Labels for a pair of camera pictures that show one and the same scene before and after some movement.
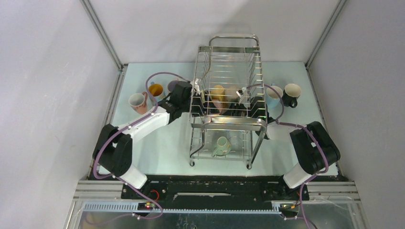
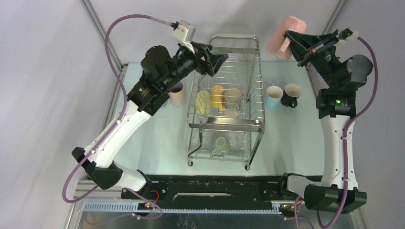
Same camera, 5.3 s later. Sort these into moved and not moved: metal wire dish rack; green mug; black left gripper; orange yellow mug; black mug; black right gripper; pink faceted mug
Moved: black left gripper; black right gripper; pink faceted mug
Not moved: metal wire dish rack; black mug; orange yellow mug; green mug
